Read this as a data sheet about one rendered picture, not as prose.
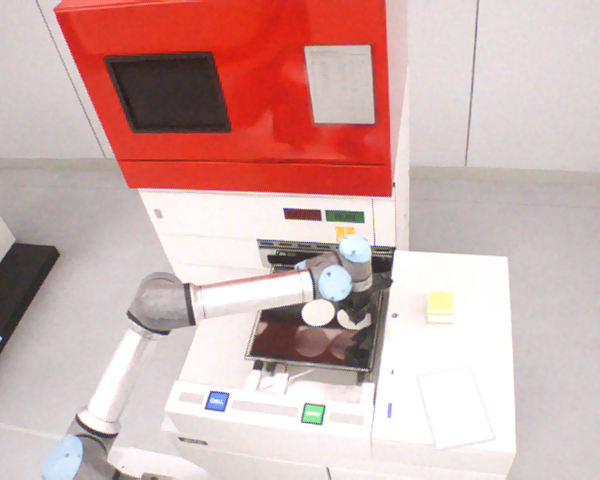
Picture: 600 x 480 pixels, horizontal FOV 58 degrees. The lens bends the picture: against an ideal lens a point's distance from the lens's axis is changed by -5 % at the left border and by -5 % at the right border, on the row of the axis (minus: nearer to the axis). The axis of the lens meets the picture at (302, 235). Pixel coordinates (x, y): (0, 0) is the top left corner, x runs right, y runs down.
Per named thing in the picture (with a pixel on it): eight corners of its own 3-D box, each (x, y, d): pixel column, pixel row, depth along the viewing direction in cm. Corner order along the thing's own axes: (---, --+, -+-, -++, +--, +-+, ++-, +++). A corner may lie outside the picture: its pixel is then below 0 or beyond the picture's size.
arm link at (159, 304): (124, 293, 115) (351, 256, 124) (130, 283, 126) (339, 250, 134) (134, 346, 117) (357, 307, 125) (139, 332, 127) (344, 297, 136)
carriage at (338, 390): (250, 379, 163) (248, 374, 161) (375, 393, 155) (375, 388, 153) (243, 403, 158) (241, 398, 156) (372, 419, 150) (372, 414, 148)
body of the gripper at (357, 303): (338, 311, 159) (334, 284, 150) (360, 294, 162) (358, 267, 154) (356, 327, 154) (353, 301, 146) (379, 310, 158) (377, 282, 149)
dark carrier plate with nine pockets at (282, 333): (276, 266, 187) (276, 265, 187) (381, 273, 179) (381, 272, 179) (250, 355, 164) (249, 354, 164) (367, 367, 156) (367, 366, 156)
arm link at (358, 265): (331, 238, 141) (362, 227, 142) (335, 267, 149) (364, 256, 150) (343, 259, 136) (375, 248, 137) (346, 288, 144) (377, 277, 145)
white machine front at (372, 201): (172, 257, 206) (136, 174, 178) (396, 273, 188) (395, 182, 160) (169, 264, 204) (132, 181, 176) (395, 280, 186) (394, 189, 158)
